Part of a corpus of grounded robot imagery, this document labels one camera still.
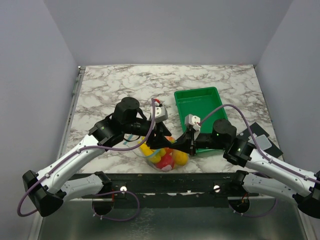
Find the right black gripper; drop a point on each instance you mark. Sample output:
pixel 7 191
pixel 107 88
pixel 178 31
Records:
pixel 187 143

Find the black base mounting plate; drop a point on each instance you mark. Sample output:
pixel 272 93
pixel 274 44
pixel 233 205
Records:
pixel 172 190

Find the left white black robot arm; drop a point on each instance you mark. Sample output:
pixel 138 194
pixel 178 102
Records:
pixel 51 186

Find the yellow lemon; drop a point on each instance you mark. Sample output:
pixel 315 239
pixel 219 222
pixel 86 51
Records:
pixel 180 158

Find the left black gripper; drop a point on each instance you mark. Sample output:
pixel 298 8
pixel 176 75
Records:
pixel 159 141

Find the black digital scale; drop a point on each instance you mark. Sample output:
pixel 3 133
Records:
pixel 262 139

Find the orange fruit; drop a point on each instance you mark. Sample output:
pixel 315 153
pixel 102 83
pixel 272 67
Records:
pixel 171 139

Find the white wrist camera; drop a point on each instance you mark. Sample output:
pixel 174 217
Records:
pixel 161 114
pixel 192 121

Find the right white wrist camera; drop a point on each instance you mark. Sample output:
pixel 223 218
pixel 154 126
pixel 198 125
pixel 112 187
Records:
pixel 192 121

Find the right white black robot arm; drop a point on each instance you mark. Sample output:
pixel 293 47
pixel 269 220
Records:
pixel 298 186

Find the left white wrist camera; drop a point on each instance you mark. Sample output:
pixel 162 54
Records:
pixel 161 114

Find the aluminium frame rail left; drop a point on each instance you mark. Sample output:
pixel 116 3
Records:
pixel 75 96

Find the yellow banana bunch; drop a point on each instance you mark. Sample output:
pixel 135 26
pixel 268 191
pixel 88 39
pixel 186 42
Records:
pixel 154 156

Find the green plastic tray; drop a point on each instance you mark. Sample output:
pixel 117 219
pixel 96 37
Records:
pixel 199 102

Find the red apple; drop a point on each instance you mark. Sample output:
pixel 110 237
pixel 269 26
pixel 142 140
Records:
pixel 166 163

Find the clear zip bag teal zipper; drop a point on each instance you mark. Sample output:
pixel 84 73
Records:
pixel 138 153

